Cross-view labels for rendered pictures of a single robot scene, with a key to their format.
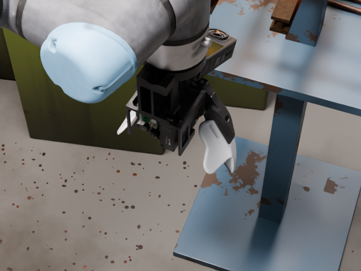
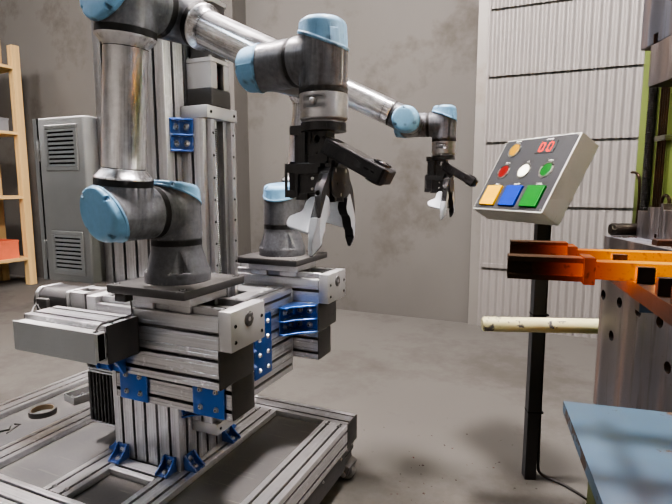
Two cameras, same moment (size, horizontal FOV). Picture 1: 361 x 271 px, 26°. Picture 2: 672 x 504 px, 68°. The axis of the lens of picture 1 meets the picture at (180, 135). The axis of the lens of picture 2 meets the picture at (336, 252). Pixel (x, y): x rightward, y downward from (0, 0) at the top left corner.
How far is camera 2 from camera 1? 120 cm
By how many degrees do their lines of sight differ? 81
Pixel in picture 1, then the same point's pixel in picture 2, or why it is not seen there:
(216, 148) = (306, 217)
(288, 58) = (645, 466)
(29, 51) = not seen: hidden behind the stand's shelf
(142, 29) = (265, 47)
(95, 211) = not seen: outside the picture
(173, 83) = (298, 130)
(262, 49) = (639, 446)
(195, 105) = (306, 163)
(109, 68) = (241, 55)
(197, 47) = (308, 102)
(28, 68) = not seen: hidden behind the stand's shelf
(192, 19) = (301, 69)
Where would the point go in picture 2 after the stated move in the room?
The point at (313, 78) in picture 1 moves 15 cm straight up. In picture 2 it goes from (631, 486) to (640, 369)
